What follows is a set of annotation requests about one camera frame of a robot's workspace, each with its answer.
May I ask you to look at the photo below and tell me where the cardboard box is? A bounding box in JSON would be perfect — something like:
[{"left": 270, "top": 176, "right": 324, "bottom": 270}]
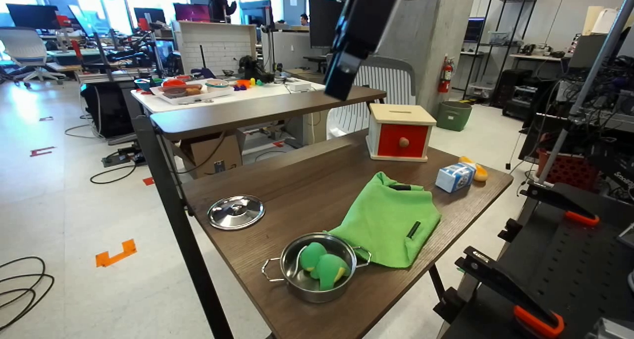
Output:
[{"left": 179, "top": 130, "right": 245, "bottom": 179}]

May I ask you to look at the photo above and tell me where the black computer tower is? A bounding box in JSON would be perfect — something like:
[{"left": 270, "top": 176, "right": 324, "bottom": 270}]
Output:
[{"left": 80, "top": 81, "right": 135, "bottom": 139}]

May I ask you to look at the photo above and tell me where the small steel pot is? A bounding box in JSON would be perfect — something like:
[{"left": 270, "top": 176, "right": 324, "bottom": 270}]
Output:
[{"left": 261, "top": 232, "right": 372, "bottom": 304}]

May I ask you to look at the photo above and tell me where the white table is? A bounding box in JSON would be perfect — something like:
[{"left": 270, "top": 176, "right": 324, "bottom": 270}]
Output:
[{"left": 131, "top": 77, "right": 327, "bottom": 146}]

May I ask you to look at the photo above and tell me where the yellow orange toy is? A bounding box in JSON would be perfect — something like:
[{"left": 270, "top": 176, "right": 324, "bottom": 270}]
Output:
[{"left": 458, "top": 156, "right": 489, "bottom": 182}]

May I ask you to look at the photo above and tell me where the power strip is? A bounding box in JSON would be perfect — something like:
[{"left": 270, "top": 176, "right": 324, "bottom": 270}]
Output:
[{"left": 101, "top": 145, "right": 145, "bottom": 168}]

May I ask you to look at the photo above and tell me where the white slatted chair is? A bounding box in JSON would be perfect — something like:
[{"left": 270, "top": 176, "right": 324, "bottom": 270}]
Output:
[{"left": 326, "top": 56, "right": 418, "bottom": 140}]

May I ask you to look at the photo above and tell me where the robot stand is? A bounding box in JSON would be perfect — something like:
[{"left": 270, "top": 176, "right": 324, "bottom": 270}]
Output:
[{"left": 434, "top": 181, "right": 634, "bottom": 339}]

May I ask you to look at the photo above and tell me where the green plush toy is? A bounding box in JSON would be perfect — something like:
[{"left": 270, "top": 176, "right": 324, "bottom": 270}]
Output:
[{"left": 299, "top": 242, "right": 351, "bottom": 291}]

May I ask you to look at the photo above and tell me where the green cloth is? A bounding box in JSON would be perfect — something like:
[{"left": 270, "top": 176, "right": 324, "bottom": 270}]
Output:
[{"left": 324, "top": 171, "right": 442, "bottom": 269}]

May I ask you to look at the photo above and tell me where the grey pole stand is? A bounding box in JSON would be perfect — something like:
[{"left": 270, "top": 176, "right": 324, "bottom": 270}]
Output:
[{"left": 537, "top": 0, "right": 634, "bottom": 186}]

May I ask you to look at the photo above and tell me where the red drawer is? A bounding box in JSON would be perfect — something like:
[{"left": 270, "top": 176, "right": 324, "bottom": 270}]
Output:
[{"left": 377, "top": 123, "right": 429, "bottom": 158}]

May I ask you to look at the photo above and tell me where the steel pot lid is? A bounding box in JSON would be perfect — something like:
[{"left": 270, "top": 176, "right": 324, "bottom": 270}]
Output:
[{"left": 207, "top": 195, "right": 265, "bottom": 230}]

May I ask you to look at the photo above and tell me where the green bin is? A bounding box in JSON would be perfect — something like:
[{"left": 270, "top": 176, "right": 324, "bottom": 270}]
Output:
[{"left": 436, "top": 101, "right": 473, "bottom": 132}]

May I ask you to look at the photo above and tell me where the white tray of toy food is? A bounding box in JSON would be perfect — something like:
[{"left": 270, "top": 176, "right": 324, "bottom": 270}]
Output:
[{"left": 150, "top": 77, "right": 234, "bottom": 105}]

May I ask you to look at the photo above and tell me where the coil of black cable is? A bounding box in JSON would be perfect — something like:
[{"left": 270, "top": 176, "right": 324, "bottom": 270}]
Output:
[{"left": 0, "top": 256, "right": 55, "bottom": 333}]

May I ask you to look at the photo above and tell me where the black wire shelf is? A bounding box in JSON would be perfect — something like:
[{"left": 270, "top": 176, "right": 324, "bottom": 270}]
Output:
[{"left": 462, "top": 0, "right": 544, "bottom": 103}]

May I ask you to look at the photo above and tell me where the white office chair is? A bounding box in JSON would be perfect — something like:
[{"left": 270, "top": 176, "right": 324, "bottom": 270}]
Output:
[{"left": 0, "top": 26, "right": 66, "bottom": 88}]

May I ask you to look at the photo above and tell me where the white brick pattern partition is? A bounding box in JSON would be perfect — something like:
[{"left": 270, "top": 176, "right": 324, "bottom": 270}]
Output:
[{"left": 173, "top": 20, "right": 258, "bottom": 75}]

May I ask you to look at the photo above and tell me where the black clamp with orange handle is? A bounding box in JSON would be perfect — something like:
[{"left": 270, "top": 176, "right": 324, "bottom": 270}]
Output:
[
  {"left": 520, "top": 180, "right": 600, "bottom": 228},
  {"left": 455, "top": 246, "right": 566, "bottom": 339}
]

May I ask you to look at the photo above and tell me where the red crate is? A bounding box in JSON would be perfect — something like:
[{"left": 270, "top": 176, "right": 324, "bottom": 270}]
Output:
[{"left": 536, "top": 149, "right": 601, "bottom": 192}]

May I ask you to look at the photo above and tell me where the red fire extinguisher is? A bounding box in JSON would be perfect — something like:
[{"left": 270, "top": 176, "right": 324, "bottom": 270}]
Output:
[{"left": 438, "top": 55, "right": 456, "bottom": 94}]

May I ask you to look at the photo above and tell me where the wooden box with red drawer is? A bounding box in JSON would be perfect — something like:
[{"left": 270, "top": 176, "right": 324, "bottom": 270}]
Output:
[{"left": 366, "top": 103, "right": 437, "bottom": 162}]

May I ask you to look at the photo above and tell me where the blue and white carton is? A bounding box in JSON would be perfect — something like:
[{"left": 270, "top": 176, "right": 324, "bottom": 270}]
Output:
[{"left": 435, "top": 162, "right": 476, "bottom": 193}]

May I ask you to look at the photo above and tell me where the row of monitors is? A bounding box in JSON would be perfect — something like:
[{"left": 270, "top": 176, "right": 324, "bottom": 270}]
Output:
[{"left": 5, "top": 2, "right": 211, "bottom": 31}]

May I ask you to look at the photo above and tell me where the black monitor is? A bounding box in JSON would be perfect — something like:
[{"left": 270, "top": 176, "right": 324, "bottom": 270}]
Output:
[{"left": 308, "top": 0, "right": 343, "bottom": 50}]

